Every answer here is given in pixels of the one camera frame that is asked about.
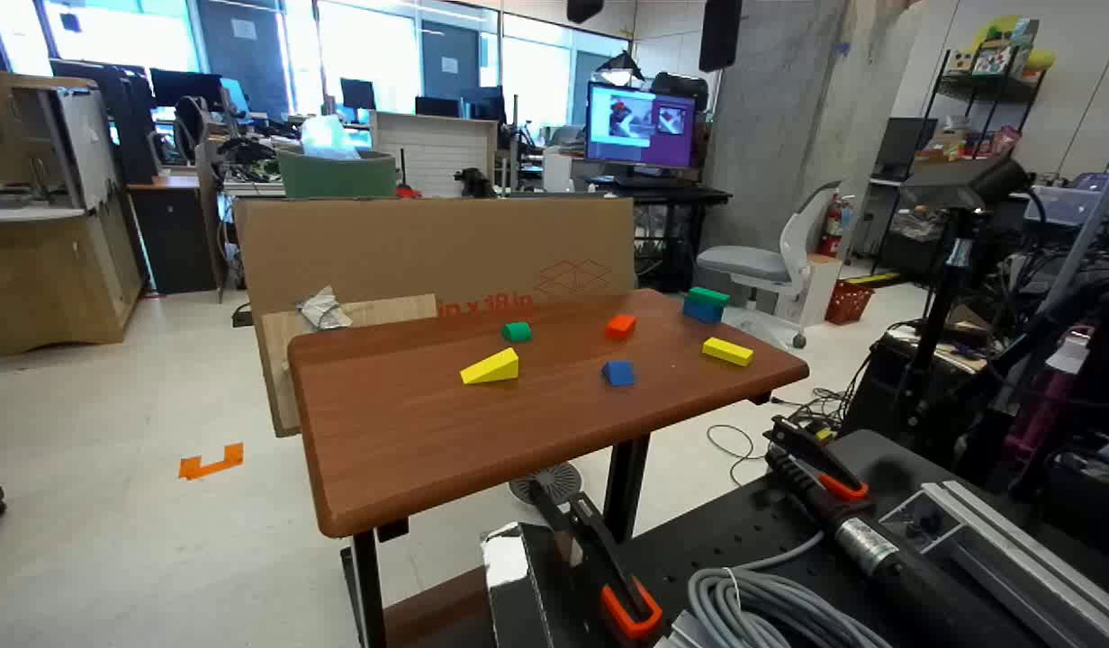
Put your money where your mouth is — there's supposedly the green box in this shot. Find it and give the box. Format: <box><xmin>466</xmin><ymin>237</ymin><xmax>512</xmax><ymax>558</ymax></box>
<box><xmin>278</xmin><ymin>153</ymin><xmax>398</xmax><ymax>201</ymax></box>

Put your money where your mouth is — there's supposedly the large cardboard box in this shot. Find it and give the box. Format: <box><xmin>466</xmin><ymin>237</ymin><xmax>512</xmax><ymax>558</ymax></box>
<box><xmin>235</xmin><ymin>193</ymin><xmax>639</xmax><ymax>329</ymax></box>

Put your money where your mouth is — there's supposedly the computer monitor colourful screen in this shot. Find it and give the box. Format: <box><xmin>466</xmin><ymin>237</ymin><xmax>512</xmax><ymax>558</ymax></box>
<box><xmin>582</xmin><ymin>81</ymin><xmax>697</xmax><ymax>172</ymax></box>

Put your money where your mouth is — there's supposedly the yellow rectangular block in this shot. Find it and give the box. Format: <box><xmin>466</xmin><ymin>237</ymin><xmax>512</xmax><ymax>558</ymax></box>
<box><xmin>697</xmin><ymin>336</ymin><xmax>761</xmax><ymax>372</ymax></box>

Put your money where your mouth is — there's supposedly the black hanging speaker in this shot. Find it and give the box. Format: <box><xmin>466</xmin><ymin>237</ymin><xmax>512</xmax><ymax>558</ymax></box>
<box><xmin>693</xmin><ymin>0</ymin><xmax>745</xmax><ymax>77</ymax></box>

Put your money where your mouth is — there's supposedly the wooden table foot board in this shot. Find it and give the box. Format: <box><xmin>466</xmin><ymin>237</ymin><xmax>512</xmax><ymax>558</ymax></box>
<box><xmin>378</xmin><ymin>561</ymin><xmax>492</xmax><ymax>648</ymax></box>

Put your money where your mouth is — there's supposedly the coiled grey cable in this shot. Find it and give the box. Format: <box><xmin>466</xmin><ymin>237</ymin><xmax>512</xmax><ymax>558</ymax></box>
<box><xmin>656</xmin><ymin>534</ymin><xmax>895</xmax><ymax>648</ymax></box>

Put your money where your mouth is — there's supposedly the wooden cabinet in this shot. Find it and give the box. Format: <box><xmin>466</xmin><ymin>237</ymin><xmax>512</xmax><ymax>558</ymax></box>
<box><xmin>0</xmin><ymin>70</ymin><xmax>148</xmax><ymax>361</ymax></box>

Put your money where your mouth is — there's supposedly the blue wedge block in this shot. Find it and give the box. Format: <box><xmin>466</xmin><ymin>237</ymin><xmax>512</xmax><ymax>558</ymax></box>
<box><xmin>598</xmin><ymin>357</ymin><xmax>639</xmax><ymax>394</ymax></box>

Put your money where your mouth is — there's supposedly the black shelf rack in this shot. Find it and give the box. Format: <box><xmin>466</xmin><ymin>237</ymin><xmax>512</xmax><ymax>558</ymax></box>
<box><xmin>921</xmin><ymin>48</ymin><xmax>1058</xmax><ymax>168</ymax></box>

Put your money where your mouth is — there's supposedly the white counter cabinet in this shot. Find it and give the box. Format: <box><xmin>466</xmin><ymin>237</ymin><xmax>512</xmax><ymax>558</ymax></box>
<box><xmin>372</xmin><ymin>109</ymin><xmax>501</xmax><ymax>201</ymax></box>

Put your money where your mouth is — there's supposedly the white grey office chair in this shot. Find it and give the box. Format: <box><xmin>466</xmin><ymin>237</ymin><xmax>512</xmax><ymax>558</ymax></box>
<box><xmin>691</xmin><ymin>175</ymin><xmax>847</xmax><ymax>353</ymax></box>

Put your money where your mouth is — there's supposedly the black clamp orange handle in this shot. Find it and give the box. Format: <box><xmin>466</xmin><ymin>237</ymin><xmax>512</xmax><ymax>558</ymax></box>
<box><xmin>520</xmin><ymin>472</ymin><xmax>670</xmax><ymax>648</ymax></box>
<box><xmin>762</xmin><ymin>418</ymin><xmax>876</xmax><ymax>509</ymax></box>

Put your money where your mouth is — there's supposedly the red basket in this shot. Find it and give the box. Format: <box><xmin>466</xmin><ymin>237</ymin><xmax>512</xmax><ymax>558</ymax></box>
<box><xmin>823</xmin><ymin>277</ymin><xmax>878</xmax><ymax>329</ymax></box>

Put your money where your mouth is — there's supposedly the black table leg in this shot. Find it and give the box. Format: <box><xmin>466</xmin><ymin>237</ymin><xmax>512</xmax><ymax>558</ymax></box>
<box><xmin>346</xmin><ymin>526</ymin><xmax>393</xmax><ymax>648</ymax></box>
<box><xmin>601</xmin><ymin>431</ymin><xmax>656</xmax><ymax>547</ymax></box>

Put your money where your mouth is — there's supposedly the aluminium extrusion rail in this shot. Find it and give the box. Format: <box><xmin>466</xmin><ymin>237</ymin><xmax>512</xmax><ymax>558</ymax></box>
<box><xmin>876</xmin><ymin>480</ymin><xmax>1109</xmax><ymax>648</ymax></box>

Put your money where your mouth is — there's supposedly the green rectangular block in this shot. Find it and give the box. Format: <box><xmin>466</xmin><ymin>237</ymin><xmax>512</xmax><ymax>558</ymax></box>
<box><xmin>684</xmin><ymin>285</ymin><xmax>735</xmax><ymax>316</ymax></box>

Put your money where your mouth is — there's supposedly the thick black cable connector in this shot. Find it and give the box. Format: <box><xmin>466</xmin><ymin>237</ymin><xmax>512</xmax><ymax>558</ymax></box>
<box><xmin>804</xmin><ymin>480</ymin><xmax>1014</xmax><ymax>648</ymax></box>

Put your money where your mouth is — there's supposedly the black desk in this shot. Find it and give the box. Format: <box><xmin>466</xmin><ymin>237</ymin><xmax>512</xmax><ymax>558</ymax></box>
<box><xmin>577</xmin><ymin>175</ymin><xmax>735</xmax><ymax>297</ymax></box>

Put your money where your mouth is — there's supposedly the yellow wedge block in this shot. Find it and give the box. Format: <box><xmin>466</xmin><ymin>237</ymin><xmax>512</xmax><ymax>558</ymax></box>
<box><xmin>458</xmin><ymin>346</ymin><xmax>520</xmax><ymax>388</ymax></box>

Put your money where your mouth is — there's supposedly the black tripod stand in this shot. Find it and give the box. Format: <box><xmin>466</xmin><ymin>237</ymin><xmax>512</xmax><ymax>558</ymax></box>
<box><xmin>895</xmin><ymin>156</ymin><xmax>1041</xmax><ymax>415</ymax></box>

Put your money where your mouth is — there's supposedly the red fire extinguisher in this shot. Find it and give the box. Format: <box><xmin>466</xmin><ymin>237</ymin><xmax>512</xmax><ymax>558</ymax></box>
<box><xmin>818</xmin><ymin>190</ymin><xmax>849</xmax><ymax>258</ymax></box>

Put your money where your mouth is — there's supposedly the crumpled white paper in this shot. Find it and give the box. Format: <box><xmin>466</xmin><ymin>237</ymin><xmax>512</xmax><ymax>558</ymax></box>
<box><xmin>295</xmin><ymin>285</ymin><xmax>357</xmax><ymax>336</ymax></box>

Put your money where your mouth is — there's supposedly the orange floor marker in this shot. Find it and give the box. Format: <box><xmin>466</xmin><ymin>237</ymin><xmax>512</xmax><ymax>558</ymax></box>
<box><xmin>176</xmin><ymin>441</ymin><xmax>247</xmax><ymax>486</ymax></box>

